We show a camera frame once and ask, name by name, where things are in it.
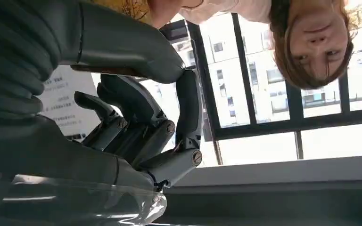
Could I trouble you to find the pale building outside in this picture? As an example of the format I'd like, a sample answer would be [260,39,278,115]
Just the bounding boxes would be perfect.
[168,12,362,129]

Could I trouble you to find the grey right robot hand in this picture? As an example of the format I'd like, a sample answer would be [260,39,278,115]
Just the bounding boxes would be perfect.
[0,0,205,192]

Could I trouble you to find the grey window sill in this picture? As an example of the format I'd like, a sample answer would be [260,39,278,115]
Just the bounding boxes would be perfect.
[164,155,362,226]

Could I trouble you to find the person's left hand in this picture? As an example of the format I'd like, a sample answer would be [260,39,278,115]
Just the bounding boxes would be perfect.
[147,0,185,30]

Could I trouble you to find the clear plastic wrap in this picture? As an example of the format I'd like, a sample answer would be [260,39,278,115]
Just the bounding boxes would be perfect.
[0,174,168,226]

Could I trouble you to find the black window frame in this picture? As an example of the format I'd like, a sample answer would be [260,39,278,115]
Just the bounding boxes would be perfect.
[185,12,362,166]

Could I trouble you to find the person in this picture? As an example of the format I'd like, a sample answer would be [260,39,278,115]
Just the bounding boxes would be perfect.
[147,0,355,91]

